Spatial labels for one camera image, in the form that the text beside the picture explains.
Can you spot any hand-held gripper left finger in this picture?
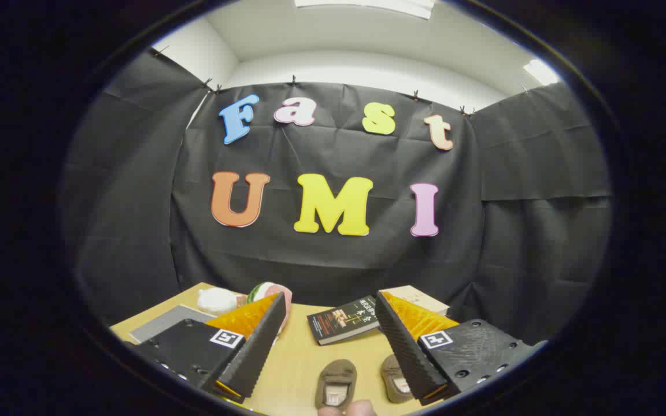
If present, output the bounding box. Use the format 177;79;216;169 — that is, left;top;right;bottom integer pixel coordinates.
124;292;287;404

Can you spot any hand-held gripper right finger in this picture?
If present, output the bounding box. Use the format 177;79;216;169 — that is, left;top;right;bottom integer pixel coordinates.
373;291;549;407

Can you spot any brown fuzzy shoe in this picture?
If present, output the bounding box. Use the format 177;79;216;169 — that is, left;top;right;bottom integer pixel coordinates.
314;358;358;412
380;354;415;404

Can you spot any cream fabric storage box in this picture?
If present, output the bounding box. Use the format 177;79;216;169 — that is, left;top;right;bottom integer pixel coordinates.
129;304;216;345

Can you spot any white plush toy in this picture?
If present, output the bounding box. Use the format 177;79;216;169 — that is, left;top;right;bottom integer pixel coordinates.
196;287;248;317

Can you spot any watermelon slice plush toy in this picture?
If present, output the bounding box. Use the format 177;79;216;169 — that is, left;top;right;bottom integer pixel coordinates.
246;281;293;335

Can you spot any black paperback book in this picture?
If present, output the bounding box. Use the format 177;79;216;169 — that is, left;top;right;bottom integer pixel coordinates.
307;295;381;346

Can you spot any black backdrop cloth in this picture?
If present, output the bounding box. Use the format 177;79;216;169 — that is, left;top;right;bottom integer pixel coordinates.
61;49;612;347

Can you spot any ceiling light panel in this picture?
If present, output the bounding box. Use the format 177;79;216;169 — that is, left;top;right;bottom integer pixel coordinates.
522;58;560;87

